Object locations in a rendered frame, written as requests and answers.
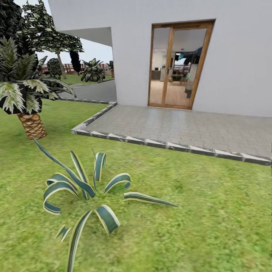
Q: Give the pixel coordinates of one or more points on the door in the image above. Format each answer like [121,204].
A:
[178,51]

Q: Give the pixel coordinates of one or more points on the tree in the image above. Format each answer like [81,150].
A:
[75,61]
[40,28]
[20,39]
[27,44]
[10,17]

